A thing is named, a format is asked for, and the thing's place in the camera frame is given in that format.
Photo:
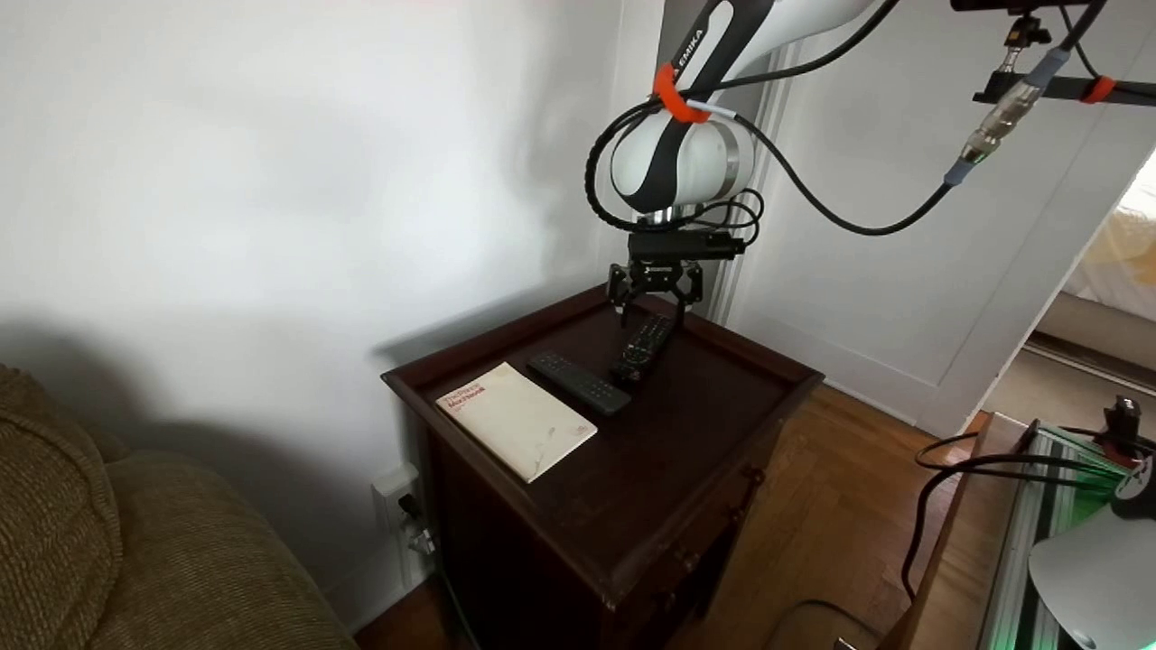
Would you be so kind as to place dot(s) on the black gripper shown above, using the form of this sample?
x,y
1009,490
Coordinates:
x,y
656,278

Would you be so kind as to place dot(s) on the black Panasonic TV remote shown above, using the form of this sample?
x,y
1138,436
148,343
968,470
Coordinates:
x,y
644,349

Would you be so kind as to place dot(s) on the plain black remote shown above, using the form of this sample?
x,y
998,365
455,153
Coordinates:
x,y
578,384

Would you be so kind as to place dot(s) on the white paper sheet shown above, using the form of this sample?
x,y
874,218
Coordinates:
x,y
518,419

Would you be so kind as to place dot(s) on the dark wooden side table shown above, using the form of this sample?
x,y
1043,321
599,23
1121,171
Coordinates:
x,y
673,483

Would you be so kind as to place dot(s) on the wooden robot cart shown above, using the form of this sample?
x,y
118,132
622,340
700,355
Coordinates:
x,y
953,553

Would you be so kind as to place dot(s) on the bed with light bedding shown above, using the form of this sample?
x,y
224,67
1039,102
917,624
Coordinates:
x,y
1121,258

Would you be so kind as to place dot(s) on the black clamp knob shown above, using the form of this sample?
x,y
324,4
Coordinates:
x,y
1121,419

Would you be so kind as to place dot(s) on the olive fabric sofa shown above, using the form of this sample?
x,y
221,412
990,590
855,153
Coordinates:
x,y
202,565

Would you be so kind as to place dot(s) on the olive sofa cushion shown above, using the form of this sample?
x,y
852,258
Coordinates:
x,y
48,519

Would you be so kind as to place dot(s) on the white vertical wall trim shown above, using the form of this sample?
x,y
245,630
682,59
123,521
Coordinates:
x,y
729,293

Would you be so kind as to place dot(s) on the white wall outlet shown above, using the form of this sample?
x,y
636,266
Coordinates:
x,y
395,494

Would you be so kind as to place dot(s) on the aluminium extrusion frame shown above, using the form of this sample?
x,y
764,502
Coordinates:
x,y
1024,553

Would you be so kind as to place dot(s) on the black camera on stand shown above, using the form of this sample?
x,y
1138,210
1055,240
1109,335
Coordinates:
x,y
1024,4

